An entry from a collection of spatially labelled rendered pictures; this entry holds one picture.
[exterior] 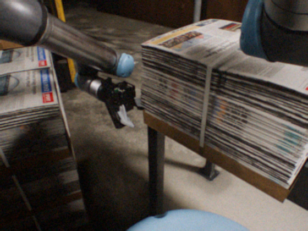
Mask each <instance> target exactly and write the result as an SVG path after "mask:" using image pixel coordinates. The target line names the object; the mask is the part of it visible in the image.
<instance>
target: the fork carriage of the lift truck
mask: <svg viewBox="0 0 308 231"><path fill-rule="evenodd" d="M53 65H54V71H55V73H56V77H57V83H58V86H59V90H60V91H65V90H72V89H73V88H72V84H71V81H70V75H69V71H68V65H67V61H66V60H60V61H56V62H53Z"/></svg>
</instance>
